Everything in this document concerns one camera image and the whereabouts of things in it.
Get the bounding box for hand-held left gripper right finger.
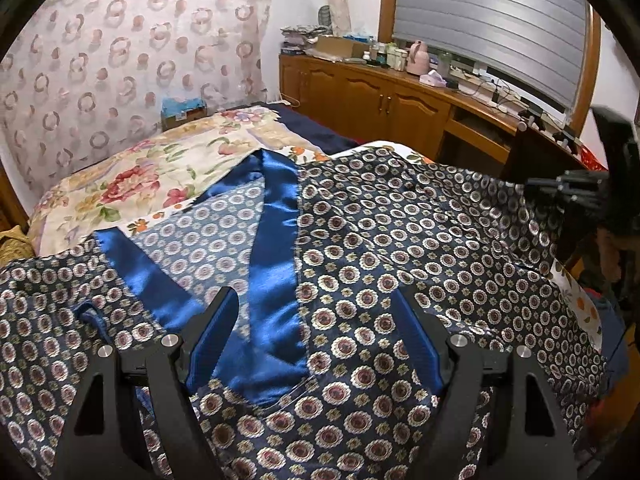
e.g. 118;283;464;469
392;290;591;480

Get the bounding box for navy medallion print robe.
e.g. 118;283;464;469
0;142;608;480

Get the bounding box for ring patterned curtain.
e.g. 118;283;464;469
0;0;273;221

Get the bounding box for pink kettle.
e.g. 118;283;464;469
406;40;431;77

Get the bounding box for box with blue cloth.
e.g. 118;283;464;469
161;97;208;132

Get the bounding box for grey window blind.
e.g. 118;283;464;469
392;0;593;116

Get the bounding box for red cloth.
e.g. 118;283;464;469
577;142;610;171

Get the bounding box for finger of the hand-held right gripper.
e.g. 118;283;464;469
524;169;608;211

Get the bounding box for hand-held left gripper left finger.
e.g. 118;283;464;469
50;286;241;480

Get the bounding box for floral quilt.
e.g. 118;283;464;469
27;107;331;256

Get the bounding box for white orange print blanket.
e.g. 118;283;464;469
125;139;608;356

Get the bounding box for long wooden cabinet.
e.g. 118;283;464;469
277;52;601;176

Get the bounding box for golden yellow cushion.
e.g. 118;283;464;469
0;225;33;266

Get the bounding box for wooden window frame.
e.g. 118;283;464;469
377;0;603;133

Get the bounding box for row of small bottles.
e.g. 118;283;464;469
367;42;408;71

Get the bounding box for cardboard box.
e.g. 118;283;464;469
312;35;371;61

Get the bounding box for person's blue pants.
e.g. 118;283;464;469
595;292;632;376

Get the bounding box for navy bed sheet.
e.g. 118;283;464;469
270;102;358;153

